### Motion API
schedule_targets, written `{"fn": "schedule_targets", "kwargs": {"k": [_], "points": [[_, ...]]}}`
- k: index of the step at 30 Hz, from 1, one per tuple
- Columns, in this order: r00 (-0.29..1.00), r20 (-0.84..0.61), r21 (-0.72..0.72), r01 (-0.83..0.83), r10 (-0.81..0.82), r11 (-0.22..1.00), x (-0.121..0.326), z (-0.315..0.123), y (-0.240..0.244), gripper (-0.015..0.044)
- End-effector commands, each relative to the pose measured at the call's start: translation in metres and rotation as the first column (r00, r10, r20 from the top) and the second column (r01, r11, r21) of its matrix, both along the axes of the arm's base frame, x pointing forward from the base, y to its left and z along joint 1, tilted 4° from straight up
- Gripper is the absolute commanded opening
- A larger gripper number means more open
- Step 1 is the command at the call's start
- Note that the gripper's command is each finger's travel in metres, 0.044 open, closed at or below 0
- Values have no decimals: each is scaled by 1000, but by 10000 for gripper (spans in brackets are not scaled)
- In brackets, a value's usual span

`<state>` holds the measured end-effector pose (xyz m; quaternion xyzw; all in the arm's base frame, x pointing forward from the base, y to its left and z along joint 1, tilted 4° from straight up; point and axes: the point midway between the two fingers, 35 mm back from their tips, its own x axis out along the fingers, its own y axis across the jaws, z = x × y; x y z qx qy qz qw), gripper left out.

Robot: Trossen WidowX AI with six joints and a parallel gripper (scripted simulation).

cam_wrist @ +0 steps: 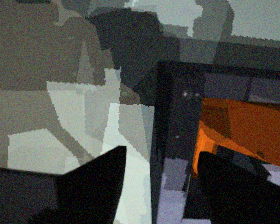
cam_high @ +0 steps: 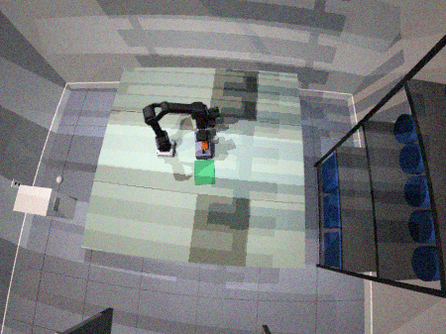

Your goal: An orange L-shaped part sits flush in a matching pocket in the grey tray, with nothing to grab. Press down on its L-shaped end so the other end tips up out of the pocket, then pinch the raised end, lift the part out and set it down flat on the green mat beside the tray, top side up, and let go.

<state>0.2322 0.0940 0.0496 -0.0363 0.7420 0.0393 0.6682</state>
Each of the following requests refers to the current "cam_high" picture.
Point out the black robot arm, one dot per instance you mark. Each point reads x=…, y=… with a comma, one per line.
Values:
x=197, y=110

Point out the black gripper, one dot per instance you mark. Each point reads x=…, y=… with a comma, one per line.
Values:
x=201, y=135

